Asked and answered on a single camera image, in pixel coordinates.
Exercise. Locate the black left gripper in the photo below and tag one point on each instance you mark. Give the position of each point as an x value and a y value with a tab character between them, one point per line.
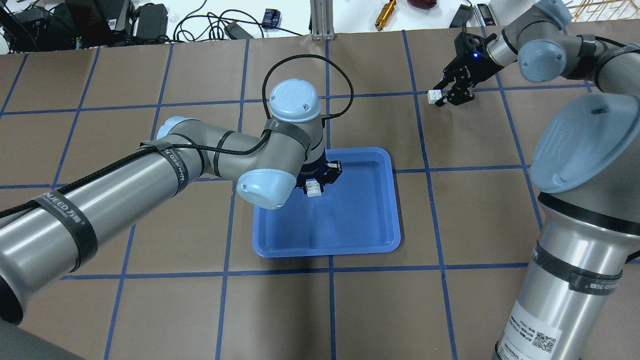
317	172

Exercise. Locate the brass cylinder tool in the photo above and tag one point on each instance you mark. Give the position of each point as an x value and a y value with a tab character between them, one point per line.
384	15

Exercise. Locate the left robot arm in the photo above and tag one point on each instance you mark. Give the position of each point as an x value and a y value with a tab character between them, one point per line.
58	232

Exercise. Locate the white block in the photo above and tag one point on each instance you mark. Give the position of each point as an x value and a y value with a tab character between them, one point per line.
313	188
434	96

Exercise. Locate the aluminium frame post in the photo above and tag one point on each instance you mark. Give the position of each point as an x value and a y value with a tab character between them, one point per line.
322	20

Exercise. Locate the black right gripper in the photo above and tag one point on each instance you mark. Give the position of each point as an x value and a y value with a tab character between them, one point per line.
475	70

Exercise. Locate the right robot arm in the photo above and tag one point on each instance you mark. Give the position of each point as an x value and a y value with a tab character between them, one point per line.
585	165

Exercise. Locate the dark red object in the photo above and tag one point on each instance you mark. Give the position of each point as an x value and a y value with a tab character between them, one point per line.
423	4

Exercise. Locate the black box device right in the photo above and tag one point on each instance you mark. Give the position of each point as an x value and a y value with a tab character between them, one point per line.
461	16

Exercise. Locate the small black blue device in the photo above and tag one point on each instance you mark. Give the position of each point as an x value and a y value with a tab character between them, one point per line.
271	18

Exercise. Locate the black power adapter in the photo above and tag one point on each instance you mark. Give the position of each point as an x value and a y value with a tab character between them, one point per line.
235	32

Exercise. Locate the blue plastic tray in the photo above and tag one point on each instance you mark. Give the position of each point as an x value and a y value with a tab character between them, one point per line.
356	215

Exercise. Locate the black power brick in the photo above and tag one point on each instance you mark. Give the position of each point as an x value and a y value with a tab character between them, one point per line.
152	20

